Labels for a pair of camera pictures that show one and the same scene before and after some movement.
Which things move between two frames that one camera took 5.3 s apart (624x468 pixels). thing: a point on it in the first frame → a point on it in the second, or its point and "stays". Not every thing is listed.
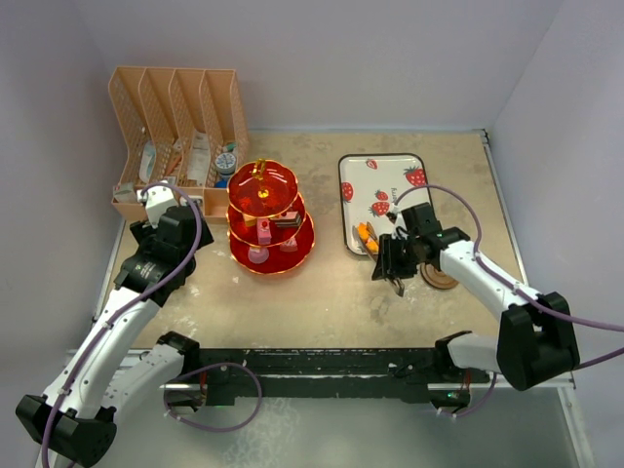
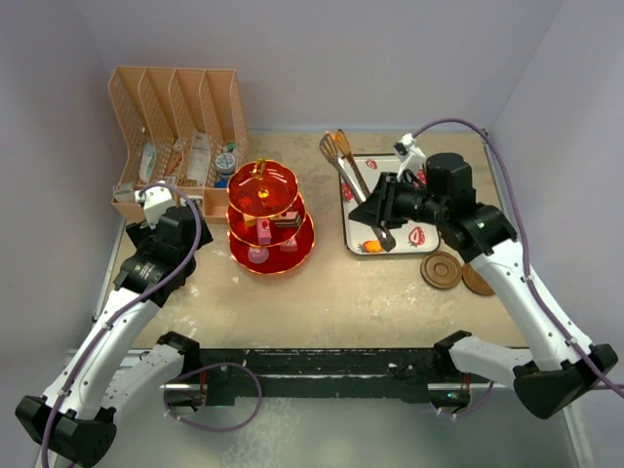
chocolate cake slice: [288, 219] stays
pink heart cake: [289, 246] stays
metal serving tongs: [373, 232] → [337, 145]
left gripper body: [144, 233] stays
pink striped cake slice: [264, 234] stays
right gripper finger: [383, 264] → [379, 209]
